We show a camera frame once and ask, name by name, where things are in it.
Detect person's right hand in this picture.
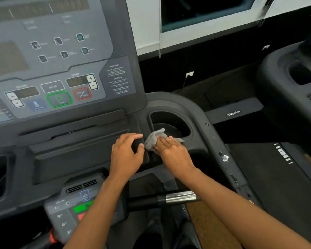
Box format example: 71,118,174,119
154,136,197,179

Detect dark window pane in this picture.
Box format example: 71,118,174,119
161,0,257,33

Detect black handlebar with chrome sensor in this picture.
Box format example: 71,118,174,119
128,190,201,212

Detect black treadmill with white logo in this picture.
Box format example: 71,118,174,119
205,0,311,248

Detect person's right forearm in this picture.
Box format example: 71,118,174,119
182,166,311,249

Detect black power cable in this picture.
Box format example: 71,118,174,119
174,75,189,93

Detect grey treadmill keypad unit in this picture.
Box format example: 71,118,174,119
44,174,128,245

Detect grey cleaning cloth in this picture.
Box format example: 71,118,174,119
144,128,185,154

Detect person's dark trousers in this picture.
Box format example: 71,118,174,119
139,209,201,249

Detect grey treadmill display panel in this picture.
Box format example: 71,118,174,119
0,0,147,127

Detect black treadmill console frame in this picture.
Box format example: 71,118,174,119
0,0,265,249

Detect person's left forearm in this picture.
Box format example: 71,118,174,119
63,174,131,249

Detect clear blind wand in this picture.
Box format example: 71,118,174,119
158,0,163,59
258,0,276,28

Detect person's left hand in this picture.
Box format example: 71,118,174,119
109,133,145,179

